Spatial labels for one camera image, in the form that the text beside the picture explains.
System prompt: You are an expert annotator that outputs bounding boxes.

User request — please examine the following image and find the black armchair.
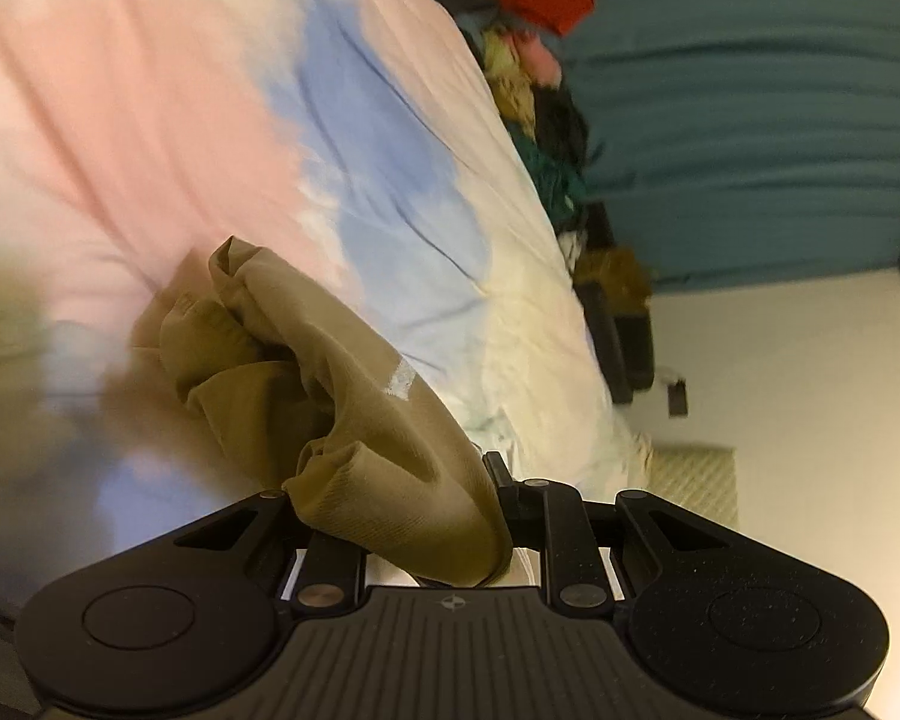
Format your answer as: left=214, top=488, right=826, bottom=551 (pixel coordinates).
left=576, top=279, right=658, bottom=404

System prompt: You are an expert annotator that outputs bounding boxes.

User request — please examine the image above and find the cream textured pillow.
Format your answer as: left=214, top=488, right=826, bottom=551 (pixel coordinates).
left=645, top=444, right=741, bottom=530

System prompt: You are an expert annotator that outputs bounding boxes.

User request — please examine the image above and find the green cloth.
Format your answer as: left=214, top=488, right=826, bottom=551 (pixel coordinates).
left=514, top=136, right=590, bottom=230

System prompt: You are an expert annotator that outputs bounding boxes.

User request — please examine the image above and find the white cloth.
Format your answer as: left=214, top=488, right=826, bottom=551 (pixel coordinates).
left=556, top=229, right=593, bottom=271

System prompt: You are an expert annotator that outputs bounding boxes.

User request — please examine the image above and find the beige shirt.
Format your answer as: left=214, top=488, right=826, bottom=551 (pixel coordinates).
left=130, top=235, right=515, bottom=590

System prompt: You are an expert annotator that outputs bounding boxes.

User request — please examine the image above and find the black cloth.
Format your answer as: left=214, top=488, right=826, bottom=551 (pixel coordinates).
left=532, top=86, right=593, bottom=166

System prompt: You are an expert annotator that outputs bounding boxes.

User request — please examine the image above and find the wide blue curtain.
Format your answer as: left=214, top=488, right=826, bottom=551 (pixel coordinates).
left=566, top=0, right=900, bottom=295

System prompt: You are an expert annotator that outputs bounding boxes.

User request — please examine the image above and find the yellow beige cloth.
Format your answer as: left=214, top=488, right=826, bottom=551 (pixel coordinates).
left=484, top=30, right=541, bottom=128

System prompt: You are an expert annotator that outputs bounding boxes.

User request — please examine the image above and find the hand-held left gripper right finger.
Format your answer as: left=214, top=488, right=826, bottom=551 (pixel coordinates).
left=483, top=451, right=715, bottom=608

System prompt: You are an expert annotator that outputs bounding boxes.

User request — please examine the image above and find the brown paper bag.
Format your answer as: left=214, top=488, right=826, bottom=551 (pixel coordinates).
left=579, top=246, right=655, bottom=302

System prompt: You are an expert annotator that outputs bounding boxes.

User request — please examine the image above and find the pastel printed bed sheet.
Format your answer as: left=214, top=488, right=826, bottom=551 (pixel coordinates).
left=0, top=0, right=657, bottom=616

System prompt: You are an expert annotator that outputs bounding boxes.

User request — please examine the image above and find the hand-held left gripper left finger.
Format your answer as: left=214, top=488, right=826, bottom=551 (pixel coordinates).
left=171, top=490, right=366, bottom=610

